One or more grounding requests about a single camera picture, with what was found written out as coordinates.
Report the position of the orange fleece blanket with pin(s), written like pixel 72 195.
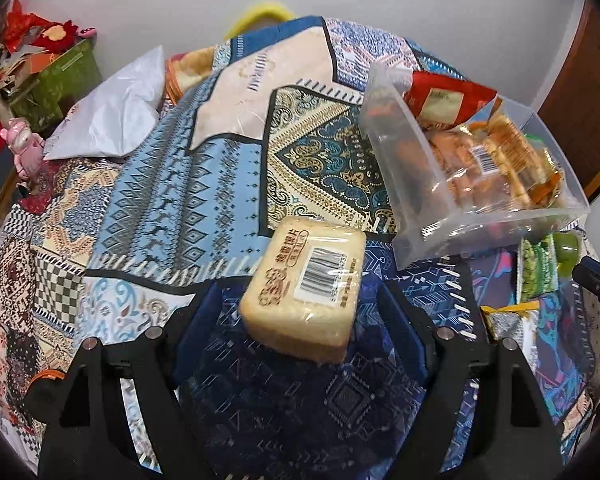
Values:
pixel 187 72

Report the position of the small green jar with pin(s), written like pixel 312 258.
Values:
pixel 567 247

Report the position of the green-topped fried snack packet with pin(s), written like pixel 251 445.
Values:
pixel 452 165

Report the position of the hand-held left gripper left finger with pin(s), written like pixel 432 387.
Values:
pixel 200 330

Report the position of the clear plastic container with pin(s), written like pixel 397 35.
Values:
pixel 430 240

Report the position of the blue patterned blanket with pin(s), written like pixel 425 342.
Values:
pixel 180 185

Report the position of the golden long bar packet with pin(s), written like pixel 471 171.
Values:
pixel 535 175

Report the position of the pink toy figure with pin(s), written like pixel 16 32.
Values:
pixel 25 147

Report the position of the clear yellow-edged packet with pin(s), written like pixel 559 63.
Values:
pixel 510 317

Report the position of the red snack packet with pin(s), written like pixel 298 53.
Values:
pixel 445 100

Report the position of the brown wooden door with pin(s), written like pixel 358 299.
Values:
pixel 585 110

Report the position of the white plastic bag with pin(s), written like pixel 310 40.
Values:
pixel 115 110

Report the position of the tan toast slice packet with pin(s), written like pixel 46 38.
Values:
pixel 305 285

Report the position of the green pea packet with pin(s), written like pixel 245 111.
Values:
pixel 537 270

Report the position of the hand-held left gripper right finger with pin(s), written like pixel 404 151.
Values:
pixel 400 330

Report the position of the green patterned box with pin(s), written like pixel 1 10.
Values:
pixel 60 85

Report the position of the yellow hoop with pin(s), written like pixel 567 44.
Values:
pixel 260 12

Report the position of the green storage box with clutter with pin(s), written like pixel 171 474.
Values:
pixel 35 30

